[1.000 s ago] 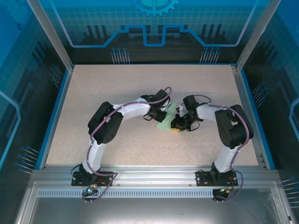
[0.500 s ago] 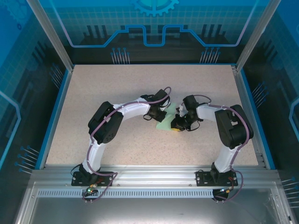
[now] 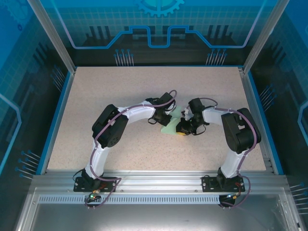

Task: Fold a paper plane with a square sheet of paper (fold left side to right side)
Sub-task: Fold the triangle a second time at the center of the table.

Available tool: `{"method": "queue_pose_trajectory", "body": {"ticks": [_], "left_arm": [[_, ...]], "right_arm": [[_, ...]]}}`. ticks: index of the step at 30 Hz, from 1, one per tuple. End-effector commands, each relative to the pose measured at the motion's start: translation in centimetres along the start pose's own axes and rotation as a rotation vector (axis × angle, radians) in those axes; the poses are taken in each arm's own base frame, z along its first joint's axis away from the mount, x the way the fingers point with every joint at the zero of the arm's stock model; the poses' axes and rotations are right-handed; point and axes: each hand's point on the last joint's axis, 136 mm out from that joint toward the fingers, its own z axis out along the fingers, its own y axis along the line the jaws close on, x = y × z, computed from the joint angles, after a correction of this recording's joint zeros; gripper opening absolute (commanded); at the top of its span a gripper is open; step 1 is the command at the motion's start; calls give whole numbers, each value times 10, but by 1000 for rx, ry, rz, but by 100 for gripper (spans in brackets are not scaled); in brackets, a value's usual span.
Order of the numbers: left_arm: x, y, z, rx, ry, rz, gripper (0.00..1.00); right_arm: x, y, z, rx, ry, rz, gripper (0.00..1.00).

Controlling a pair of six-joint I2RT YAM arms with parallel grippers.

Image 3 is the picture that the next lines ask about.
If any aluminium front frame beam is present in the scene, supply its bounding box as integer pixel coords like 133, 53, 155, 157
32, 169, 288, 193

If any cable connector with green light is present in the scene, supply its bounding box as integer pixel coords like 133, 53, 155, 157
223, 192, 242, 201
87, 190, 101, 201

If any aluminium base tray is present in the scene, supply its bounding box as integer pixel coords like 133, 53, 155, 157
13, 186, 304, 231

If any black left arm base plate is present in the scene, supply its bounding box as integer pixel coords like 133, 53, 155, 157
74, 177, 116, 193

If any slotted aluminium cable duct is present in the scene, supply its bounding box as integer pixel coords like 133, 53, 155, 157
38, 195, 226, 205

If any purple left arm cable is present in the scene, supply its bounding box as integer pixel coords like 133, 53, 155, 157
84, 89, 179, 210

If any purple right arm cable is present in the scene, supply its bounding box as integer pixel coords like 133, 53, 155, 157
184, 97, 262, 209

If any aluminium frame post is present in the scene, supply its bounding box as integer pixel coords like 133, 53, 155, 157
243, 0, 291, 73
26, 0, 77, 73

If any aluminium side frame rail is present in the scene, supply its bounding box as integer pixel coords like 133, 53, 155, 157
238, 67, 276, 174

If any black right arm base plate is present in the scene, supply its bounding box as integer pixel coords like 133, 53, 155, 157
201, 175, 245, 193

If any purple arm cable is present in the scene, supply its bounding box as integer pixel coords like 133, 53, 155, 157
184, 97, 262, 209
84, 89, 179, 210

